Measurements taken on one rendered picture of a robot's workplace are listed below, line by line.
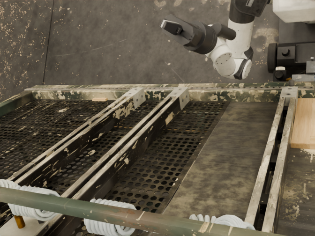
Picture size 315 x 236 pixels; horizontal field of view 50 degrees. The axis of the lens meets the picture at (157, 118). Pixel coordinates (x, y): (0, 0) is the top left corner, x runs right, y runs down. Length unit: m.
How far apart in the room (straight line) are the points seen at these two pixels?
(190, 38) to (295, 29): 1.53
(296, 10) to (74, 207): 0.91
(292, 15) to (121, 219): 0.90
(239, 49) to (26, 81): 2.64
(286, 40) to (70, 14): 2.02
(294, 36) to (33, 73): 2.41
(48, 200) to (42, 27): 3.11
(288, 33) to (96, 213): 2.03
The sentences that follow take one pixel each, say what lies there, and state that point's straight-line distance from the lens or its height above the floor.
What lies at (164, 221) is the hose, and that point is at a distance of 0.49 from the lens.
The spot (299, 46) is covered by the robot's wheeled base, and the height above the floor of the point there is 0.19.
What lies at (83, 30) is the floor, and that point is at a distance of 3.28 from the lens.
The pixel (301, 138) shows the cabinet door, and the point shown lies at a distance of 1.21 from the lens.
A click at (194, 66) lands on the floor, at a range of 2.65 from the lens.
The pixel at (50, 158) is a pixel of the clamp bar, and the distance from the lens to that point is 1.20.
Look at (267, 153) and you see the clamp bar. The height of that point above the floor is 1.42.
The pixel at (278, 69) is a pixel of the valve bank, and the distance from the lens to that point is 1.74.
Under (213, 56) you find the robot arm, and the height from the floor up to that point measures 1.42.
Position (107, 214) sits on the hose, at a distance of 0.53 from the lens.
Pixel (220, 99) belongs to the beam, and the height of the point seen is 0.89.
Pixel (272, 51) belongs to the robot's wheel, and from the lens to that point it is 2.34.
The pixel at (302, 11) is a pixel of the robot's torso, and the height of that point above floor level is 1.31.
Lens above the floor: 2.42
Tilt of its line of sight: 64 degrees down
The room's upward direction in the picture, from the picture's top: 75 degrees counter-clockwise
